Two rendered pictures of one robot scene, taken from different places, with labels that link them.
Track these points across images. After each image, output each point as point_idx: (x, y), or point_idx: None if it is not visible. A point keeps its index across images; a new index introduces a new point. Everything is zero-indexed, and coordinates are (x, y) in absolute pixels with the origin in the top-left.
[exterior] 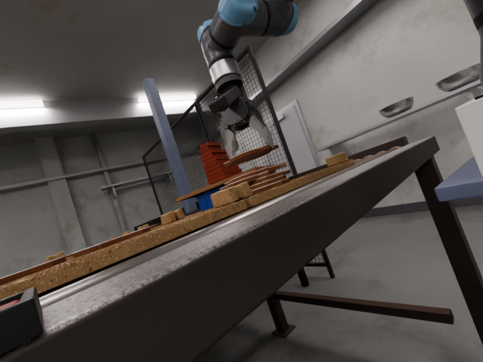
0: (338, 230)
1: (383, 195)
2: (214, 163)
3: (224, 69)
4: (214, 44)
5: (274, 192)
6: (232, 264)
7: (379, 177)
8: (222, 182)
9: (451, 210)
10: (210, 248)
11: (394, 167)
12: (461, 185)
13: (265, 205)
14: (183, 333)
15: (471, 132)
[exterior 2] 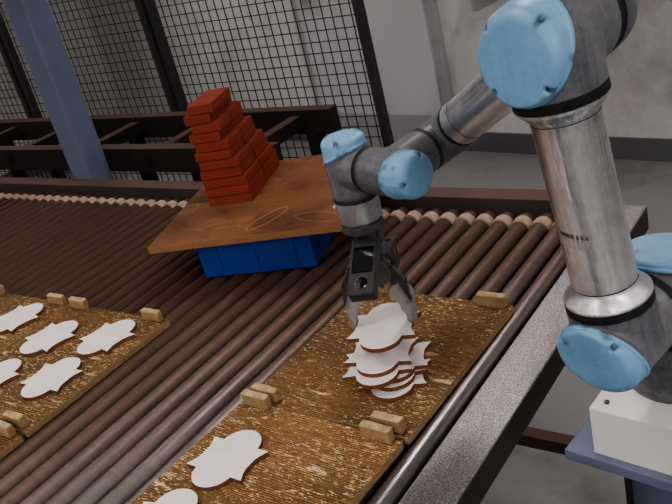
0: (487, 488)
1: (531, 418)
2: (224, 155)
3: (364, 218)
4: (356, 189)
5: (426, 418)
6: None
7: (532, 399)
8: (265, 236)
9: None
10: None
11: (553, 364)
12: (580, 455)
13: (423, 448)
14: None
15: (594, 426)
